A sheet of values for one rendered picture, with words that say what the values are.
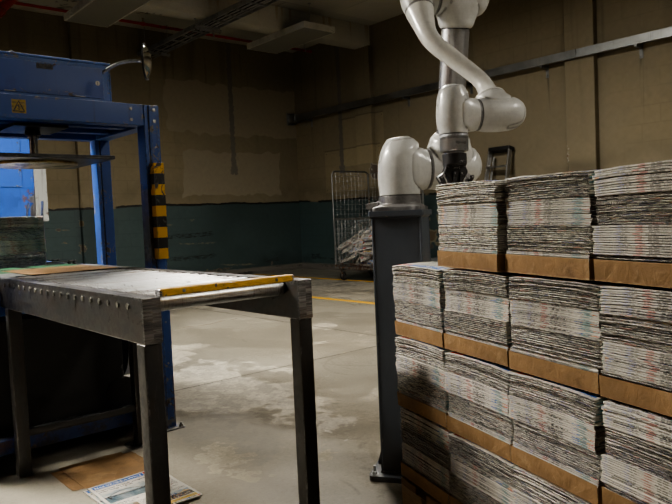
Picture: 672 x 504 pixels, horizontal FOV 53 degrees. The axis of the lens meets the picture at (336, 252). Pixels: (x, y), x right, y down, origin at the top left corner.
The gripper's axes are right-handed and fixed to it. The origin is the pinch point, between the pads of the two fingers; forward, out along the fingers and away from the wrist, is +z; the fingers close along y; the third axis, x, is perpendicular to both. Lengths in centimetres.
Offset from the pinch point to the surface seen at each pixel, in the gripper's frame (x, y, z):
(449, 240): -23.5, -17.8, 6.0
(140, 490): 74, -93, 95
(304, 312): 12, -48, 27
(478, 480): -32, -17, 69
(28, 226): 203, -130, -6
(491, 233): -43.6, -18.6, 4.2
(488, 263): -42.8, -19.2, 11.5
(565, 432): -67, -18, 47
